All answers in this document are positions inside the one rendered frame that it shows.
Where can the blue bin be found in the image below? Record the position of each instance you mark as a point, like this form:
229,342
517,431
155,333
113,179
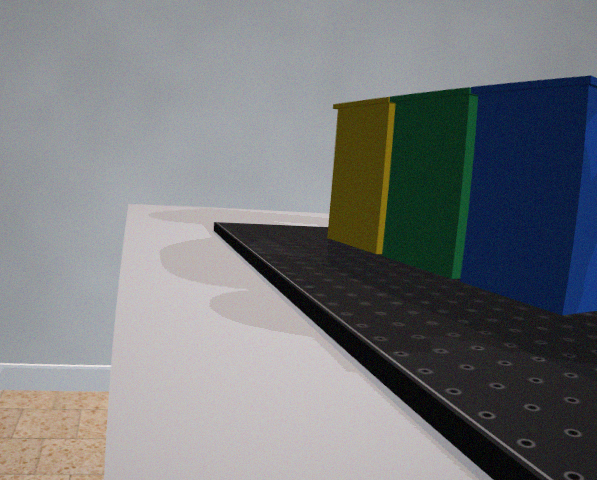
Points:
532,220

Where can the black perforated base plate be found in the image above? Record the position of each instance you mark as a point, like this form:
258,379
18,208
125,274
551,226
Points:
510,385

